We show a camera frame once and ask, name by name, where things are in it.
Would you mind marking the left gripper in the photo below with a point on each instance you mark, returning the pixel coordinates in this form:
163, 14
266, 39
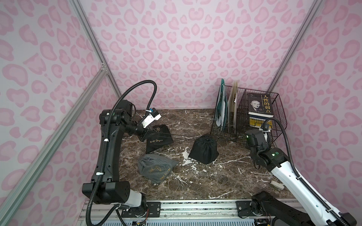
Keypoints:
145, 134

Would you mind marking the plain black pouch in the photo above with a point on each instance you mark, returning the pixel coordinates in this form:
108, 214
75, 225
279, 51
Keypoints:
159, 138

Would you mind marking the grey hair dryer pouch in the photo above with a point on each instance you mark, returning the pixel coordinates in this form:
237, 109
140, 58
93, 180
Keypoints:
155, 167

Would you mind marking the black pouch gold print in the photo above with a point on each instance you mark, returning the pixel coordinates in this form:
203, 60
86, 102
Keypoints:
204, 149

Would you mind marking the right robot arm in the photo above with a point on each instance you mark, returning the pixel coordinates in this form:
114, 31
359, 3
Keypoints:
318, 211

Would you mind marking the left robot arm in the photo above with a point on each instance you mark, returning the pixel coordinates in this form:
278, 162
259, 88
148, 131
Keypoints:
105, 186

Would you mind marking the yellow striped book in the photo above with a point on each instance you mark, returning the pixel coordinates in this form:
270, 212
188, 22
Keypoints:
256, 121

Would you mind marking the book with portrait cover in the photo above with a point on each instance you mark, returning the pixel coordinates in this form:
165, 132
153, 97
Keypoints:
260, 105

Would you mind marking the white eraser block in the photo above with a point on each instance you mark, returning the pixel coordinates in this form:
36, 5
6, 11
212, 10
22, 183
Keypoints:
276, 185

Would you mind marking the black wire basket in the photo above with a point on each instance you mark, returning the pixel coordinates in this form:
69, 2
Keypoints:
239, 110

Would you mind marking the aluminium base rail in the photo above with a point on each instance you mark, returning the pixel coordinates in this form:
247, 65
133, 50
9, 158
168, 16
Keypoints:
214, 212

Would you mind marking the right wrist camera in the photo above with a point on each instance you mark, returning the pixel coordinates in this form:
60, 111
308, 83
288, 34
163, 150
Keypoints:
266, 130

